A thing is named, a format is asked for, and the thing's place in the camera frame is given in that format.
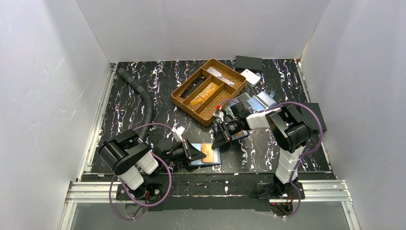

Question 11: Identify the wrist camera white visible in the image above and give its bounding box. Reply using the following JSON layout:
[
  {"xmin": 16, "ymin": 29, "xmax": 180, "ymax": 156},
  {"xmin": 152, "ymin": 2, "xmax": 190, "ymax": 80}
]
[
  {"xmin": 171, "ymin": 126, "xmax": 185, "ymax": 142},
  {"xmin": 213, "ymin": 105, "xmax": 225, "ymax": 123}
]

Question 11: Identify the light blue card holder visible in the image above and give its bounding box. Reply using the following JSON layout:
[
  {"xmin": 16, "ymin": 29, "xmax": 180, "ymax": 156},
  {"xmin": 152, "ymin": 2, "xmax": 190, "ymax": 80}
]
[{"xmin": 247, "ymin": 91, "xmax": 277, "ymax": 111}]

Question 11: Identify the brown woven divider tray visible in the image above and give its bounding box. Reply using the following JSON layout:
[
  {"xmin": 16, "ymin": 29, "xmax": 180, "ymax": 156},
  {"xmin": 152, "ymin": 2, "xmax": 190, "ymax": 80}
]
[{"xmin": 171, "ymin": 59, "xmax": 247, "ymax": 127}]

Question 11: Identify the white small box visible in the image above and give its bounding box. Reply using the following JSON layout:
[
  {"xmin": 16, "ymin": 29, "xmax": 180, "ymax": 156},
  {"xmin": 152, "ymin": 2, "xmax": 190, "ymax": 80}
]
[{"xmin": 241, "ymin": 69, "xmax": 261, "ymax": 87}]

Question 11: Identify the black card holder open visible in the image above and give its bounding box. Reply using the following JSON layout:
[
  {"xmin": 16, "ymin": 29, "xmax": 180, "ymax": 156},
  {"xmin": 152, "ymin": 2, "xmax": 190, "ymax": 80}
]
[{"xmin": 231, "ymin": 130, "xmax": 249, "ymax": 140}]

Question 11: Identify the orange card in tray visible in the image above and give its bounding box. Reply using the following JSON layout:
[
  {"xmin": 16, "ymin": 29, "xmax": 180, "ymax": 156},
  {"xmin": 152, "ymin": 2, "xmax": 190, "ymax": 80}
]
[{"xmin": 190, "ymin": 82, "xmax": 219, "ymax": 106}]

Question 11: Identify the navy blue card holder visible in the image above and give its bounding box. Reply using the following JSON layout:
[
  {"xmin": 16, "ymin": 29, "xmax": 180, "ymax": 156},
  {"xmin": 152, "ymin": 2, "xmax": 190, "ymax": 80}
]
[{"xmin": 188, "ymin": 143, "xmax": 222, "ymax": 167}]

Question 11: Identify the black box at right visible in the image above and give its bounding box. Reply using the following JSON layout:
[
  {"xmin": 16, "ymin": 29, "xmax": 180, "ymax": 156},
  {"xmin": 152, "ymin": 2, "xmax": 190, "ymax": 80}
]
[{"xmin": 301, "ymin": 102, "xmax": 327, "ymax": 131}]

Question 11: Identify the black corrugated hose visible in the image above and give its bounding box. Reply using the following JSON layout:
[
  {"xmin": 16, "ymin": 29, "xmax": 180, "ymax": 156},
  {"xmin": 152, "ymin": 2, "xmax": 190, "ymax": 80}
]
[{"xmin": 117, "ymin": 68, "xmax": 155, "ymax": 142}]

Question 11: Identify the black box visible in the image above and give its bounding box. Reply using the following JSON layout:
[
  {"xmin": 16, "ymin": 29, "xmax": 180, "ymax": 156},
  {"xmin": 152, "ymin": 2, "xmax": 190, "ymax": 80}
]
[
  {"xmin": 235, "ymin": 56, "xmax": 263, "ymax": 72},
  {"xmin": 301, "ymin": 102, "xmax": 327, "ymax": 131}
]

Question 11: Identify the white card in tray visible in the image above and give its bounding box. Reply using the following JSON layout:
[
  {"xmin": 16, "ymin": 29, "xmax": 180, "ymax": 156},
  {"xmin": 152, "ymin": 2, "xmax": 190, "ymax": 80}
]
[{"xmin": 207, "ymin": 67, "xmax": 235, "ymax": 86}]

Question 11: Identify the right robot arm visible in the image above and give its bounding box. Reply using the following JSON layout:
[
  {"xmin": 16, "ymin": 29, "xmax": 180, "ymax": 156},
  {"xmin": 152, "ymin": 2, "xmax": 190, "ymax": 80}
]
[{"xmin": 212, "ymin": 103, "xmax": 312, "ymax": 196}]

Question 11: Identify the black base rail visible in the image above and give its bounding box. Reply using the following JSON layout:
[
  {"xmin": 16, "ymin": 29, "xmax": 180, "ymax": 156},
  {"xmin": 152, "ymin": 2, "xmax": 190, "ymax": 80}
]
[{"xmin": 134, "ymin": 173, "xmax": 305, "ymax": 211}]

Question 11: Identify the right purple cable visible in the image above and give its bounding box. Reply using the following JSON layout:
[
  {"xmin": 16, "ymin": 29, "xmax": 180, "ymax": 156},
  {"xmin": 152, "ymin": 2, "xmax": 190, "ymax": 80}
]
[{"xmin": 220, "ymin": 99, "xmax": 324, "ymax": 219}]

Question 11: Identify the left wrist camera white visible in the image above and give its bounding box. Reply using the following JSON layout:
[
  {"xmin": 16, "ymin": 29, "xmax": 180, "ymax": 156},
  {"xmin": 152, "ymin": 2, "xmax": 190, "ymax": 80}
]
[{"xmin": 171, "ymin": 126, "xmax": 185, "ymax": 142}]

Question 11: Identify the black box at back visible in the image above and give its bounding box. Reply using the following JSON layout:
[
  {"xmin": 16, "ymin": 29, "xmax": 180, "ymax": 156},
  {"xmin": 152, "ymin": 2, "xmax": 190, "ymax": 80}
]
[{"xmin": 235, "ymin": 56, "xmax": 263, "ymax": 72}]

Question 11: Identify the green card holder open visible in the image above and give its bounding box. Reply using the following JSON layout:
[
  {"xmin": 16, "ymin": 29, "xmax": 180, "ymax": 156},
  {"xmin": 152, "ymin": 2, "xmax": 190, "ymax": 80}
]
[{"xmin": 225, "ymin": 93, "xmax": 252, "ymax": 115}]

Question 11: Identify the orange VIP card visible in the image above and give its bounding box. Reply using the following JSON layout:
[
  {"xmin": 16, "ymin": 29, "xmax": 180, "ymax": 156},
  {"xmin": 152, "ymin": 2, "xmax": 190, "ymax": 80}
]
[{"xmin": 201, "ymin": 143, "xmax": 215, "ymax": 163}]

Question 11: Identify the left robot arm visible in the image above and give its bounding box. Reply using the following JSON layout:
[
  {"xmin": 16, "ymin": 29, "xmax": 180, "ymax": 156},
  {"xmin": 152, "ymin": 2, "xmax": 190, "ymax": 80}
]
[{"xmin": 96, "ymin": 130, "xmax": 206, "ymax": 190}]

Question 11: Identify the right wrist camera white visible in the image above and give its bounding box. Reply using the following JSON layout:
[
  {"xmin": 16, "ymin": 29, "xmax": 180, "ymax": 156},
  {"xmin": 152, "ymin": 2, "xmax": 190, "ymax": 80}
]
[{"xmin": 213, "ymin": 105, "xmax": 225, "ymax": 123}]

